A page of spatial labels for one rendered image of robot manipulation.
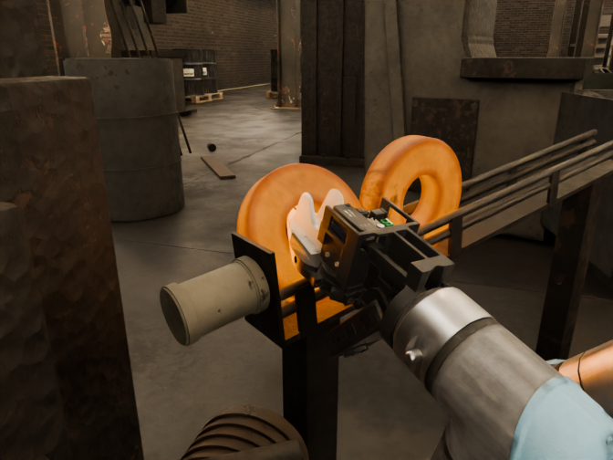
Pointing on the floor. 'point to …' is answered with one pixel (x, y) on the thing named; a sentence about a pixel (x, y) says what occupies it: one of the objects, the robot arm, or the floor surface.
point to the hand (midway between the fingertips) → (297, 220)
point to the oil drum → (136, 134)
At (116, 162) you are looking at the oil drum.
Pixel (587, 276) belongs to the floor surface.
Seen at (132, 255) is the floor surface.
